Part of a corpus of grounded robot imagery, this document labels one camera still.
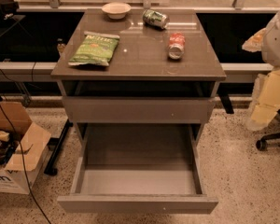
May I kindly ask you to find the open grey bottom drawer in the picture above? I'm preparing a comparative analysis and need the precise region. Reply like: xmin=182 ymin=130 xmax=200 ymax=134
xmin=58 ymin=124 xmax=218 ymax=214

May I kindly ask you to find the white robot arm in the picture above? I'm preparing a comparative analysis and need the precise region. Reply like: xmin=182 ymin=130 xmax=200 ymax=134
xmin=242 ymin=10 xmax=280 ymax=131

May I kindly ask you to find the closed grey upper drawer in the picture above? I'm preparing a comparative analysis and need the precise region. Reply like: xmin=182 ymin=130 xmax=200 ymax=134
xmin=63 ymin=96 xmax=215 ymax=124

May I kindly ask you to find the cardboard box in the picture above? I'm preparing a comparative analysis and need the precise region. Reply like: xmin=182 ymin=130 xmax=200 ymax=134
xmin=0 ymin=102 xmax=51 ymax=194

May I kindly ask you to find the white bowl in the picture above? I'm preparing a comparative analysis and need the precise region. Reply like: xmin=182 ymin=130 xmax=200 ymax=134
xmin=102 ymin=2 xmax=131 ymax=20

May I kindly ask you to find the grey drawer cabinet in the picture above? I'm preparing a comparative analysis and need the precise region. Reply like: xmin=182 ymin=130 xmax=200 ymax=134
xmin=51 ymin=9 xmax=226 ymax=139

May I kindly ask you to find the red coke can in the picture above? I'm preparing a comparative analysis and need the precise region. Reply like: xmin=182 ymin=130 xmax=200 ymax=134
xmin=168 ymin=33 xmax=185 ymax=60

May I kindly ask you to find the black office chair base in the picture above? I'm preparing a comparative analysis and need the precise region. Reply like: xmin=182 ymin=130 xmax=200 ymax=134
xmin=256 ymin=110 xmax=280 ymax=151

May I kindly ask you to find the black cable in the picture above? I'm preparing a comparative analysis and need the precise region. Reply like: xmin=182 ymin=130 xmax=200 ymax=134
xmin=0 ymin=61 xmax=52 ymax=224

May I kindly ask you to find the green soda can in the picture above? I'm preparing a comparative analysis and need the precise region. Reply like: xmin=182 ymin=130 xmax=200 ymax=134
xmin=142 ymin=9 xmax=169 ymax=29

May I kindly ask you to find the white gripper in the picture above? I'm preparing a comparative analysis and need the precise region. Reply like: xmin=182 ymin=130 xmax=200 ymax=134
xmin=242 ymin=28 xmax=280 ymax=131

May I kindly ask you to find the black table leg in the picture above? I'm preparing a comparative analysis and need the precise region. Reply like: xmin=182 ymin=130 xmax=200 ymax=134
xmin=44 ymin=120 xmax=73 ymax=176

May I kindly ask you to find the green chip bag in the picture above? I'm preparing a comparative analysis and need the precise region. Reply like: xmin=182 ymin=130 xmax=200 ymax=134
xmin=68 ymin=31 xmax=119 ymax=67

